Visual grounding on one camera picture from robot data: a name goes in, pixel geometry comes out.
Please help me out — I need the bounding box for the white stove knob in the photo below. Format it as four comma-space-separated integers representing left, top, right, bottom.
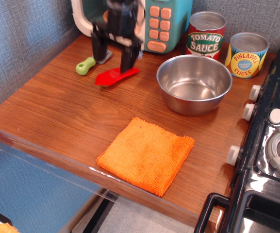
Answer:
249, 85, 262, 102
226, 145, 241, 166
242, 103, 255, 121

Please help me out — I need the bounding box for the tomato sauce can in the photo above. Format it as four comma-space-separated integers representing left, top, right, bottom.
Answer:
186, 11, 226, 60

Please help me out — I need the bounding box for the green handled grey spatula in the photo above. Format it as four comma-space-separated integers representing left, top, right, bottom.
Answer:
75, 50, 112, 76

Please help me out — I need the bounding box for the white stove knob lower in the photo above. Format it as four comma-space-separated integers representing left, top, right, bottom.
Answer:
226, 145, 241, 166

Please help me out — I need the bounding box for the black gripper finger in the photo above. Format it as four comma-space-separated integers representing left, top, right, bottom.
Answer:
91, 31, 109, 62
120, 46, 139, 73

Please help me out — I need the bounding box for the orange folded cloth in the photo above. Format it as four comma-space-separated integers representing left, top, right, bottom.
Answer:
96, 117, 195, 197

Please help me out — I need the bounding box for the red chili pepper toy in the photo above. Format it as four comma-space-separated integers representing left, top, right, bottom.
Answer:
95, 67, 140, 87

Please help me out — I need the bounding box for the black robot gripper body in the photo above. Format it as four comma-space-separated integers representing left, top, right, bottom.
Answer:
91, 0, 142, 51

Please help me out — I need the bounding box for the black toy stove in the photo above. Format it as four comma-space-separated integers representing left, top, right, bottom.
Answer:
195, 49, 280, 233

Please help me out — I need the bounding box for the steel pot bowl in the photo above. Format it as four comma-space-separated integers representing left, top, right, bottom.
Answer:
156, 54, 232, 116

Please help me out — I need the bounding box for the white stove knob upper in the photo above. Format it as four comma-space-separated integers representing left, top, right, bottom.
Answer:
249, 85, 262, 102

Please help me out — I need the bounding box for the white stove knob middle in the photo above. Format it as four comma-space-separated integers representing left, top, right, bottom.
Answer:
242, 103, 255, 121

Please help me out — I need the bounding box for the pineapple slices can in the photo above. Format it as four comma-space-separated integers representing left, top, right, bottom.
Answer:
225, 32, 269, 79

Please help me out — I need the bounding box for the teal toy microwave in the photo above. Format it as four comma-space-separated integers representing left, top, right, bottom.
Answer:
71, 0, 193, 54

